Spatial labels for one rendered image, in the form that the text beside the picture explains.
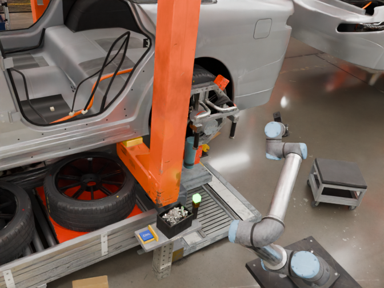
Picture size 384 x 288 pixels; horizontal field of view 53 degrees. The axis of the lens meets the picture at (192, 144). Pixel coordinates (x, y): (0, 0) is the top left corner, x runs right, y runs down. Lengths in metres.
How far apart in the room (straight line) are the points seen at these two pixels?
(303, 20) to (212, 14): 2.52
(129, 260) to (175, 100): 1.36
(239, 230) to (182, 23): 1.06
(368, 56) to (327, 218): 2.09
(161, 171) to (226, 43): 1.10
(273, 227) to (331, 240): 1.65
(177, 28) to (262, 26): 1.26
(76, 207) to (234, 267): 1.25
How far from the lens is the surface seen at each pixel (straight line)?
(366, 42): 4.87
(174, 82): 2.11
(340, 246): 3.51
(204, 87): 2.86
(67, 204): 2.71
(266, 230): 1.90
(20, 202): 2.80
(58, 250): 2.62
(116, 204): 2.72
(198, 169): 3.46
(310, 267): 2.41
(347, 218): 3.80
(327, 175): 3.60
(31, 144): 2.59
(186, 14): 1.99
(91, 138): 2.71
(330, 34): 4.94
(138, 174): 2.78
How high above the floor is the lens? 2.37
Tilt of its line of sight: 35 degrees down
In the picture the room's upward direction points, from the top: 7 degrees clockwise
